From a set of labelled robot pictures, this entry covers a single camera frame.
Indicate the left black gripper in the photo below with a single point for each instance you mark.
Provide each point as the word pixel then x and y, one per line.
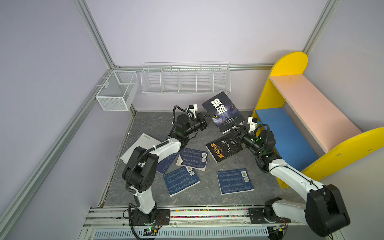
pixel 201 117

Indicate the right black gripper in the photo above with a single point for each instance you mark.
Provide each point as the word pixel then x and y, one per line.
pixel 240 135

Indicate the black wolf-eyes book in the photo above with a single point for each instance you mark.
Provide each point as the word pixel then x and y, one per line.
pixel 225 113

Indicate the black book orange title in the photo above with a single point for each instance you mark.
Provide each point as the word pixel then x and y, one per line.
pixel 224 147

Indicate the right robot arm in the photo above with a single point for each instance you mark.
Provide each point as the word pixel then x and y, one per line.
pixel 324 210

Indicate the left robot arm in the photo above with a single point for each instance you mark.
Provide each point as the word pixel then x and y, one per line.
pixel 140 170

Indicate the dark blue thin book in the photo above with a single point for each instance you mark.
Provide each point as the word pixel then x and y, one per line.
pixel 164 164

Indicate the yellow pink blue shelf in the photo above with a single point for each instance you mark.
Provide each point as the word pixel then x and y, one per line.
pixel 342 142

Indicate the white mesh basket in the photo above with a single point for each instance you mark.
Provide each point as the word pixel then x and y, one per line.
pixel 118 91

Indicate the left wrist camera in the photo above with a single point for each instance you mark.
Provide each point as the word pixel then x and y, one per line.
pixel 192 111

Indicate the white wire wall rack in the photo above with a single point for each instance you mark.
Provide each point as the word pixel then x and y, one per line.
pixel 160 78

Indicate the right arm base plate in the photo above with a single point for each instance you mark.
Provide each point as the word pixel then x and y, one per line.
pixel 257 216

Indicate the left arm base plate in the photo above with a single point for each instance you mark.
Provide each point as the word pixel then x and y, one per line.
pixel 156 217

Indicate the aluminium front rail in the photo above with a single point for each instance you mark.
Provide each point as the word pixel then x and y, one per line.
pixel 191 223

